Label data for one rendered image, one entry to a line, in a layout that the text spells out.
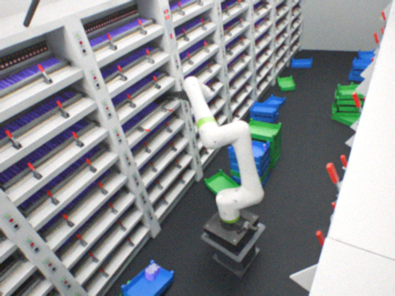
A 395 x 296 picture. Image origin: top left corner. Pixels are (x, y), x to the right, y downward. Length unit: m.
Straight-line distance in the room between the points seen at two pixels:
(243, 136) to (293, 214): 1.05
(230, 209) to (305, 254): 0.75
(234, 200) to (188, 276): 0.74
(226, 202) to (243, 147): 0.34
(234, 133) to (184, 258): 1.10
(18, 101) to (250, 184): 1.25
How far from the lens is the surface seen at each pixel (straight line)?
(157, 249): 2.36
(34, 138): 1.50
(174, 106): 2.17
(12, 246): 1.63
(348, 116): 3.60
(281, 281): 2.12
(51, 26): 1.50
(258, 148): 2.52
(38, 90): 1.48
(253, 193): 1.71
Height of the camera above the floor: 1.89
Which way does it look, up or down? 36 degrees down
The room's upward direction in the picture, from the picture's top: 11 degrees counter-clockwise
